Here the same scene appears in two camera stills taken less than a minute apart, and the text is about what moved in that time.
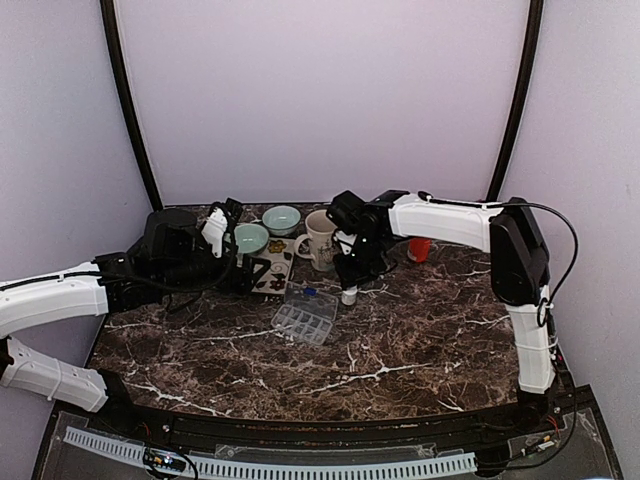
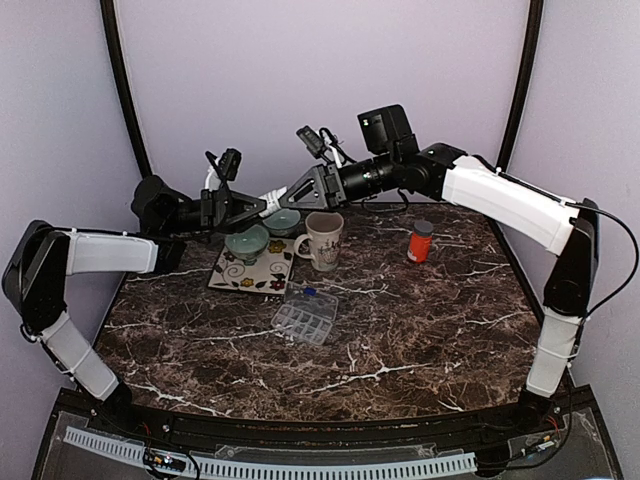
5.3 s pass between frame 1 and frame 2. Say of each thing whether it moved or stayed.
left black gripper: moved
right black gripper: moved
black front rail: stayed
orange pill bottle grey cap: stayed
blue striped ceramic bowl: stayed
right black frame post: stayed
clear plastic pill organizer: stayed
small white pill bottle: moved
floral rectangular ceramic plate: stayed
